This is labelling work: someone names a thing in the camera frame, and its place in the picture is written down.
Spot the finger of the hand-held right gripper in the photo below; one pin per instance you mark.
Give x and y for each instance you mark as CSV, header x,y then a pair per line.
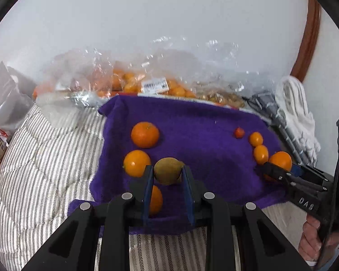
x,y
297,170
276,173

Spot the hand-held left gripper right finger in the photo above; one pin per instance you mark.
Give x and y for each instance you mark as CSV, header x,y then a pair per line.
x,y
188,194

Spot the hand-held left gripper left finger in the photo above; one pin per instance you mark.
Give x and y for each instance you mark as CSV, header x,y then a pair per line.
x,y
147,192

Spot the orange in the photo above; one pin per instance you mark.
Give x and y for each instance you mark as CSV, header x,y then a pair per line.
x,y
137,163
156,200
281,159

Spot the brown kiwi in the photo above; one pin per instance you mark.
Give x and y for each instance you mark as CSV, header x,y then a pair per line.
x,y
168,171

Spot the person's right hand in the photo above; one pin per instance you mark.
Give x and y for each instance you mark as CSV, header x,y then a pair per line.
x,y
309,240

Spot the kumquat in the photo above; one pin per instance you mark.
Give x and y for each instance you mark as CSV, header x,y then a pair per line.
x,y
261,154
256,139

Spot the small red fruit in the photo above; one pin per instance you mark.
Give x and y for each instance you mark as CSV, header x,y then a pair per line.
x,y
239,132

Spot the orange mandarin with stem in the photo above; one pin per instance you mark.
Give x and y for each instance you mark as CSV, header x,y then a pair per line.
x,y
145,134

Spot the purple towel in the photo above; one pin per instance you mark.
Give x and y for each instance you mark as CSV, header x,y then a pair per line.
x,y
200,135

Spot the grey checked cloth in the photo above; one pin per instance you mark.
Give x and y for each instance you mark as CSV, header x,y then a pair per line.
x,y
271,110

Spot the white towel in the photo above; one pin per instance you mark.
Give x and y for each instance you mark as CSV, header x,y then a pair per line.
x,y
293,104

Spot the clear bag of longans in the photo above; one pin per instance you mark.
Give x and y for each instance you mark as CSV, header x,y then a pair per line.
x,y
228,98

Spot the labelled clear bag of oranges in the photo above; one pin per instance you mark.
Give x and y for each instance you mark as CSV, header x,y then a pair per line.
x,y
175,90

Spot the striped blanket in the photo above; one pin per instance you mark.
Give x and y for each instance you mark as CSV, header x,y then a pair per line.
x,y
45,161

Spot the red white snack packet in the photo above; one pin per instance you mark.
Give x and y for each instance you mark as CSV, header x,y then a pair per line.
x,y
3,136

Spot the white plastic bag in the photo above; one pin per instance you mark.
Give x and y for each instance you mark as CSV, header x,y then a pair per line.
x,y
8,96

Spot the brown wooden door frame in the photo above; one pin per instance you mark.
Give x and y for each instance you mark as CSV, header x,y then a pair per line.
x,y
310,34

